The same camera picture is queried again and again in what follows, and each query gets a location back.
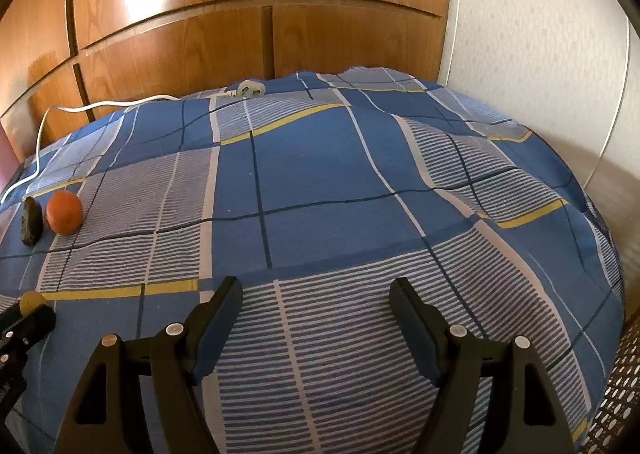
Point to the wooden panelled cabinet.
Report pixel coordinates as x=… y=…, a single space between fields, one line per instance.
x=64 y=63

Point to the dark round avocado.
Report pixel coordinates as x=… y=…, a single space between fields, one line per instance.
x=32 y=226

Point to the tan round kiwi fruit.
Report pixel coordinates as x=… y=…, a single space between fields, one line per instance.
x=30 y=302

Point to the perforated wicker chair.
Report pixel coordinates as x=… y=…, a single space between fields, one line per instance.
x=615 y=428

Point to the pink electric kettle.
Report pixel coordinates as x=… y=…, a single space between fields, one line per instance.
x=8 y=160

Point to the white power plug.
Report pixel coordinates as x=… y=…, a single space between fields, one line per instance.
x=250 y=89

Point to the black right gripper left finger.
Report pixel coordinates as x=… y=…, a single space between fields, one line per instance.
x=106 y=412

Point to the large orange fruit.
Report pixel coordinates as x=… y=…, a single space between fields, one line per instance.
x=64 y=213

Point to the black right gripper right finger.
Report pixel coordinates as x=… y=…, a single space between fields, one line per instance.
x=523 y=411

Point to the blue plaid tablecloth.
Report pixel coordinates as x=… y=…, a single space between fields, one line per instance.
x=315 y=196

